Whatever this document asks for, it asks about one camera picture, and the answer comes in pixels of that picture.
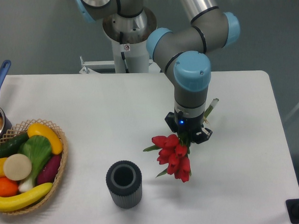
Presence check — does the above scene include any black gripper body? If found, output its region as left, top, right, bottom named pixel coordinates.
left=173, top=111, right=204, bottom=135

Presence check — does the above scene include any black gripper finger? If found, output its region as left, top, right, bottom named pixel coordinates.
left=164, top=112, right=178, bottom=133
left=190, top=126, right=213, bottom=144

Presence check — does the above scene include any red tulip bouquet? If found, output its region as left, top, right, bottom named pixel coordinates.
left=143, top=98, right=219, bottom=183

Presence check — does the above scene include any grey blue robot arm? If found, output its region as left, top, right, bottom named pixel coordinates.
left=75, top=0, right=241, bottom=144

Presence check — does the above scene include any dark grey ribbed vase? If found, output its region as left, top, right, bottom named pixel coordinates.
left=106, top=160, right=142, bottom=209

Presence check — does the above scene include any black device at edge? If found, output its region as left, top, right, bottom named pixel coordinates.
left=285, top=198, right=299, bottom=224

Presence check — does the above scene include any purple sweet potato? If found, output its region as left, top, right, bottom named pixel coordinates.
left=36, top=155, right=61, bottom=185

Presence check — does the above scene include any green bok choy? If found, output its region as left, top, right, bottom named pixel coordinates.
left=19, top=135, right=52, bottom=193

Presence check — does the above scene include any woven wicker basket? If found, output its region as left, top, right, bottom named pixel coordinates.
left=0, top=119, right=68, bottom=215

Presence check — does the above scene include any beige round disc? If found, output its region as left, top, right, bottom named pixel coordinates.
left=3, top=154, right=32, bottom=181

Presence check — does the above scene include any green cucumber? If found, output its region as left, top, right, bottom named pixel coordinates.
left=0, top=133, right=29, bottom=158

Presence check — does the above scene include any orange fruit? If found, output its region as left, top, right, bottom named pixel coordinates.
left=0, top=177, right=18, bottom=197

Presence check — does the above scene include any yellow banana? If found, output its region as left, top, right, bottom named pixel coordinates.
left=0, top=183, right=53, bottom=212

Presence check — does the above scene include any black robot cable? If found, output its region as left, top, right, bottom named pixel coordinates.
left=117, top=31, right=131, bottom=74

